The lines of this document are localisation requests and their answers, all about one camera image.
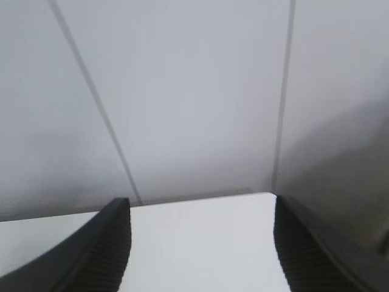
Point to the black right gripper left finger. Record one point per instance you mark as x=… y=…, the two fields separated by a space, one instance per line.
x=91 y=258

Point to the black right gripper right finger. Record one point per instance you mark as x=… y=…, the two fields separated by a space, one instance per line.
x=313 y=261

